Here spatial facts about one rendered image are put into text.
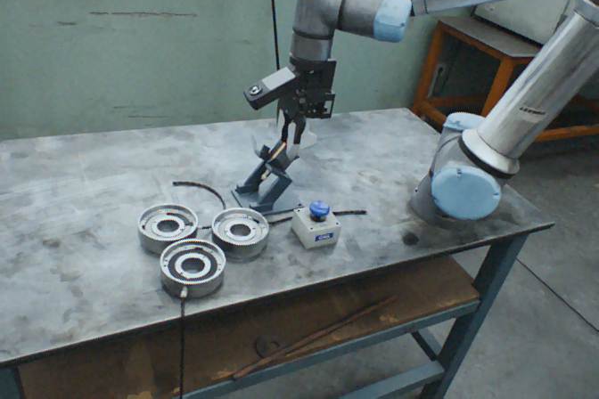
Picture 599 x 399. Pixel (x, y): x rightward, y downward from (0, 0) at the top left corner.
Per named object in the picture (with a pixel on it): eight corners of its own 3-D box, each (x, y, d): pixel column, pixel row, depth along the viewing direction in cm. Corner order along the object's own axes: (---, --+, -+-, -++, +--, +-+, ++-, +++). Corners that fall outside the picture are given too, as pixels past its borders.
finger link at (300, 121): (304, 146, 94) (308, 102, 90) (297, 147, 94) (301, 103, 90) (292, 137, 98) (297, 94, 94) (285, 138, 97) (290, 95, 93)
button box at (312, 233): (306, 250, 93) (310, 230, 91) (291, 227, 99) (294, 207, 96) (342, 242, 97) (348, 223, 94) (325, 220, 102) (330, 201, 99)
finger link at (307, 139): (317, 163, 100) (323, 120, 95) (291, 166, 97) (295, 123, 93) (309, 157, 102) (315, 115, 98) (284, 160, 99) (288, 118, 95)
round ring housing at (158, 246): (139, 260, 85) (138, 242, 82) (136, 222, 93) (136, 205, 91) (201, 255, 88) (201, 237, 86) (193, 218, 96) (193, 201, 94)
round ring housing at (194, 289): (170, 252, 88) (170, 234, 85) (229, 261, 88) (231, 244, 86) (151, 296, 79) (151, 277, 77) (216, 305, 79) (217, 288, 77)
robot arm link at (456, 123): (484, 167, 111) (506, 114, 103) (485, 199, 100) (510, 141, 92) (431, 153, 113) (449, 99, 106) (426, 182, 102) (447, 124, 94)
